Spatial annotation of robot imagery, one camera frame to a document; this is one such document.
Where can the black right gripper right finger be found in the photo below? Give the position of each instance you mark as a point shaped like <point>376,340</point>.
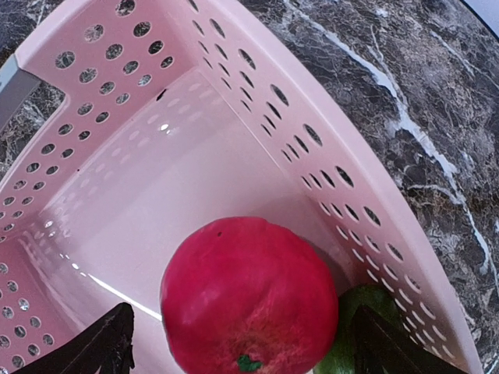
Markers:
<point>380,348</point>

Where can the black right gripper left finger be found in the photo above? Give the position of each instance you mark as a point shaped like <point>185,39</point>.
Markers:
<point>106,346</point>

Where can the green orange toy mango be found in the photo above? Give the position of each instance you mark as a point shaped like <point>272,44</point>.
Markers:
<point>340,358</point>

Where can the red toy apple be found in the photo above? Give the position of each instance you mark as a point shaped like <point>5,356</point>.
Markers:
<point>243,295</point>

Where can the pink plastic basket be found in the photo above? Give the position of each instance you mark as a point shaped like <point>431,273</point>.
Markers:
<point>177,113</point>

